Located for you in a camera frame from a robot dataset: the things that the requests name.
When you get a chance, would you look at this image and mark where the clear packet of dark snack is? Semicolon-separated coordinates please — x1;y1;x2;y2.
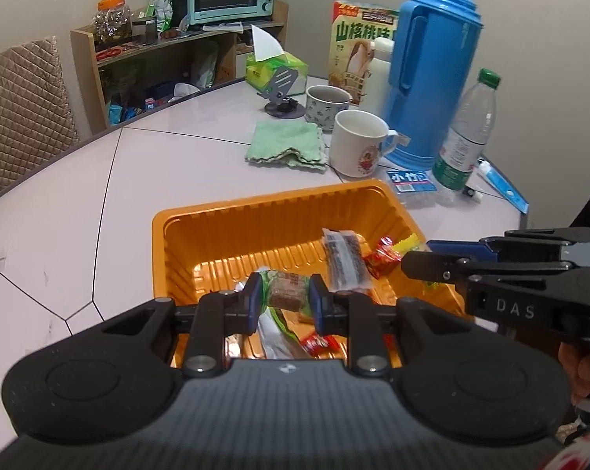
321;228;374;295

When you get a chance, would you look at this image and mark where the person's right hand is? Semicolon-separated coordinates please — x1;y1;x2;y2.
558;343;590;405

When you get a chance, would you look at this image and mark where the small dark container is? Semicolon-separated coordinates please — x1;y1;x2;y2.
130;14;159;48

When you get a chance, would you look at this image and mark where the clear jar with orange lid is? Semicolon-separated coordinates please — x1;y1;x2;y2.
91;0;134;43

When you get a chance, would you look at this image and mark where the green cloth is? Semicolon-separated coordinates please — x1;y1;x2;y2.
244;120;328;172

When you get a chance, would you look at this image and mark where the clear water bottle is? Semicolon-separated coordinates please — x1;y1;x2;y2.
431;69;502;192

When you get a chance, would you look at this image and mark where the quilted beige chair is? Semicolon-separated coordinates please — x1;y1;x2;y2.
0;35;81;197

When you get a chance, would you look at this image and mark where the grey phone stand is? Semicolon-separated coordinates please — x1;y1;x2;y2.
256;66;306;119

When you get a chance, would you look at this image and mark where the wooden shelf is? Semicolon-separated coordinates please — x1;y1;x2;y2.
70;0;290;136

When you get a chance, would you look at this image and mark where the green tissue box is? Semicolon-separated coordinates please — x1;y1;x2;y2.
245;23;309;93

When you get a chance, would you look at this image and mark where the brown snack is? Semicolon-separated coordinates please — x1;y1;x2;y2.
254;267;316;315

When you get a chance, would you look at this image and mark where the orange plastic tray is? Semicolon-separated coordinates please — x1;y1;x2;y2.
151;179;465;371

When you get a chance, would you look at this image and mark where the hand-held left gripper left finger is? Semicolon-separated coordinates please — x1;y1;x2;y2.
55;272;265;379

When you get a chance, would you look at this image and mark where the yellow green candy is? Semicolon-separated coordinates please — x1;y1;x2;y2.
390;232;422;258

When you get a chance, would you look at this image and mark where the silver foil packet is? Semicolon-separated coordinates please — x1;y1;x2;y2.
233;279;305;360

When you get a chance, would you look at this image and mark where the patterned grey mug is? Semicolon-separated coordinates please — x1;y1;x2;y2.
304;85;353;132

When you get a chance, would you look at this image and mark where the blue toothpaste tube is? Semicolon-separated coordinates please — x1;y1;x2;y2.
475;159;530;214

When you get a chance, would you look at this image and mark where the white cartoon mug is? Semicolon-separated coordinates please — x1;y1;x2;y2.
328;109;399;179

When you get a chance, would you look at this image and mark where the blue thermos jug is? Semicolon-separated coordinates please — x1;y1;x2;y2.
382;0;485;170

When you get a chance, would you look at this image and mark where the clear floss pick box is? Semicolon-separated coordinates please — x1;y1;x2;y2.
385;169;440;207

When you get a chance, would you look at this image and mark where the person's red white clothing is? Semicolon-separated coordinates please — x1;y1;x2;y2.
544;401;590;470

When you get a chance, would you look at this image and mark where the small red candy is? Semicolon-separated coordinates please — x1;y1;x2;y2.
300;332;343;358

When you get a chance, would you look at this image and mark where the printed snack box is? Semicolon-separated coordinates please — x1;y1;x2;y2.
328;0;401;107

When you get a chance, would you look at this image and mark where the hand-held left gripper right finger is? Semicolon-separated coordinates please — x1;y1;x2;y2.
309;274;516;377

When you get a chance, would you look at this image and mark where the green snack bag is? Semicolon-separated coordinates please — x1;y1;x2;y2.
147;0;175;33

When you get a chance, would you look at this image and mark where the red gold snack packet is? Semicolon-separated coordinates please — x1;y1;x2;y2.
362;236;404;280

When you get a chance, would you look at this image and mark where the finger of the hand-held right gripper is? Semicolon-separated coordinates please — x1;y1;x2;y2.
427;227;590;262
401;250;576;287

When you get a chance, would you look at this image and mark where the white flask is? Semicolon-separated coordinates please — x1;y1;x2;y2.
361;36;398;116

